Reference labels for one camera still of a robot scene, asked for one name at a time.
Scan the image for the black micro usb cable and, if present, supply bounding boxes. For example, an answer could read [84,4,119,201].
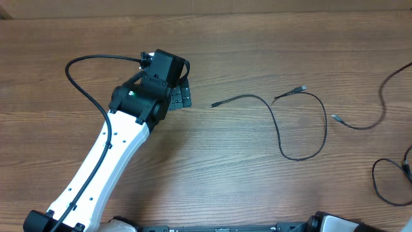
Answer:
[331,61,412,131]

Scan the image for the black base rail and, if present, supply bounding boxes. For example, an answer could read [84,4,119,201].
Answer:
[108,215,310,232]

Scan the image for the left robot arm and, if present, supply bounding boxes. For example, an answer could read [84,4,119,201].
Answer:
[23,49,192,231]

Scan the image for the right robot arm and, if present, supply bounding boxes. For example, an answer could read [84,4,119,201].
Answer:
[303,211,388,232]

